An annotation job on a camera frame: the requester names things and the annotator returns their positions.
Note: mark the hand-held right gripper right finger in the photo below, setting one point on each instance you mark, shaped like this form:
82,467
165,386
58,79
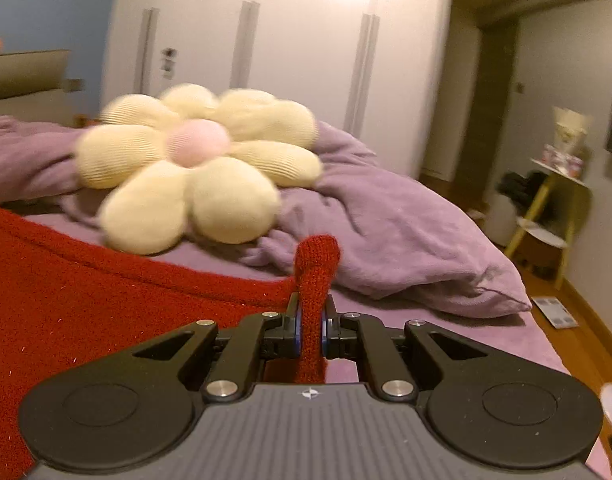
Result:
327,332

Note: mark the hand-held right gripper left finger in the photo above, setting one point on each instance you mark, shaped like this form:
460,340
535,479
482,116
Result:
297,332

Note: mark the red knit cardigan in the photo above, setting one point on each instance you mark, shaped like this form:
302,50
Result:
86,300

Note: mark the purple duvet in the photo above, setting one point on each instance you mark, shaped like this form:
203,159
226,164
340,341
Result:
410,240

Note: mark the cream flower-shaped pillow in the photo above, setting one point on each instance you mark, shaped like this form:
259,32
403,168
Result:
221,210

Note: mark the purple bed sheet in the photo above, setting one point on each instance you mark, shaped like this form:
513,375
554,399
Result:
475,335

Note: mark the white waste bin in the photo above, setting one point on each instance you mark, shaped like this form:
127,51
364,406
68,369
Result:
500,220

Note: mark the bathroom scale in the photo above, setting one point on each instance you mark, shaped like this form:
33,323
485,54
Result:
555,312

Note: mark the yellow side table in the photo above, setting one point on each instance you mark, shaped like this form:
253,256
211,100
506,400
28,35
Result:
540,234

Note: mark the dark cloth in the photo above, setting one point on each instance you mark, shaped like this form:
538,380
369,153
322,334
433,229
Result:
515,187

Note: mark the dark wooden door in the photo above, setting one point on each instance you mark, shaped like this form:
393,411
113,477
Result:
485,135

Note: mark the white wardrobe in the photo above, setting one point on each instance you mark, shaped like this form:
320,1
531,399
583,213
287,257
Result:
296,60

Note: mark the pink gift box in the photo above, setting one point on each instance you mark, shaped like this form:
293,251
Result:
563,160

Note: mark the wrapped flower bouquet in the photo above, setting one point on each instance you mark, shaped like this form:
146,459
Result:
568,130

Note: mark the olive green headboard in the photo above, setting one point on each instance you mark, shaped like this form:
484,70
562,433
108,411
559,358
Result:
26,75

